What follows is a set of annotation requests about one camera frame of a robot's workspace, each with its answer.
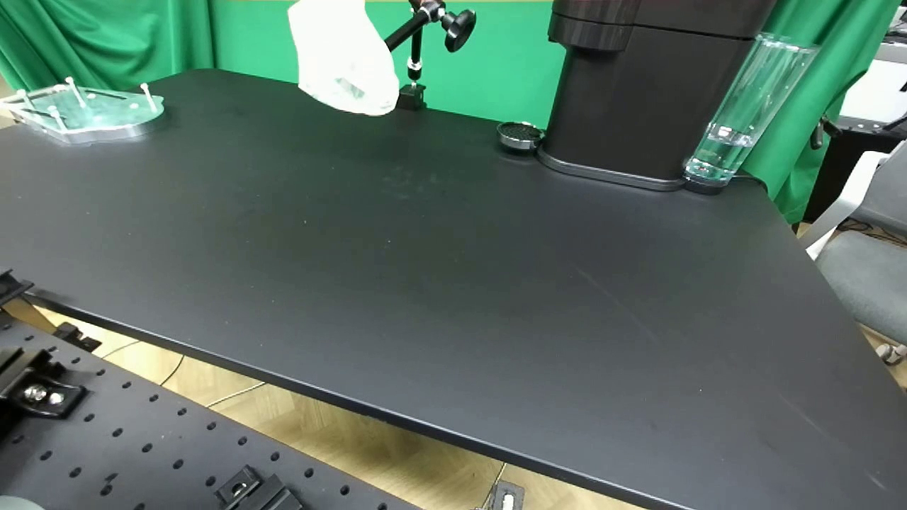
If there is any white towel with green print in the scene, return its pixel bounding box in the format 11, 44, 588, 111
282, 0, 401, 119

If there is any small black round cap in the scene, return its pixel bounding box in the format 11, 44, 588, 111
496, 119, 549, 155

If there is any black box stand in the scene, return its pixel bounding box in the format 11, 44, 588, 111
539, 0, 780, 196

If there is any green curtain backdrop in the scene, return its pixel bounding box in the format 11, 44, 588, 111
0, 0, 901, 230

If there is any black perforated breadboard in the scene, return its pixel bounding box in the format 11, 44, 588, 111
0, 308, 418, 510

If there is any grey office chair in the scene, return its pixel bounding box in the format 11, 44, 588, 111
812, 139, 907, 352

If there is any black clamp with silver bolts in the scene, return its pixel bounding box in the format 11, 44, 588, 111
0, 352, 91, 420

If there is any white side table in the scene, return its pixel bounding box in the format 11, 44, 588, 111
836, 38, 907, 135

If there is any black bracket on breadboard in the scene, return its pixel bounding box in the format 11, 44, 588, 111
213, 462, 306, 510

